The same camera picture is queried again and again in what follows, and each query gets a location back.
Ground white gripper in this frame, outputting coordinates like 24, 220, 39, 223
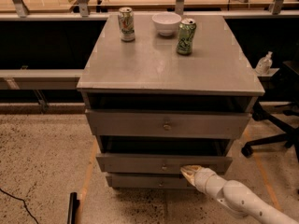
180, 165, 226, 194

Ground grey drawer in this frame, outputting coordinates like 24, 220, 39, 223
106, 173, 194, 189
96, 139, 232, 175
86, 109, 250, 139

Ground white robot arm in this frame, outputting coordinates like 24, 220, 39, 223
180, 165, 299, 224

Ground grey bottom drawer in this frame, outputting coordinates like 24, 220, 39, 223
106, 173, 194, 189

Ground grey wooden drawer cabinet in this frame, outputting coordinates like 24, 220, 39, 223
76, 12, 266, 161

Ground grey top drawer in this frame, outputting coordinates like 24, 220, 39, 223
86, 109, 250, 139

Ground black office chair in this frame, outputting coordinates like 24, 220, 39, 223
241, 61, 299, 160

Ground black bar on floor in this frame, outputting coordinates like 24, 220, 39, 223
67, 192, 78, 224

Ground clear sanitizer pump bottle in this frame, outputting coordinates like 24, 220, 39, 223
255, 51, 273, 75

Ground white ceramic bowl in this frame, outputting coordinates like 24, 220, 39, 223
152, 12, 181, 35

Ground white green soda can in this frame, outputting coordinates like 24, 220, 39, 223
118, 7, 135, 41

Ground black floor cable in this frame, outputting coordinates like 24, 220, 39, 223
0, 188, 41, 224

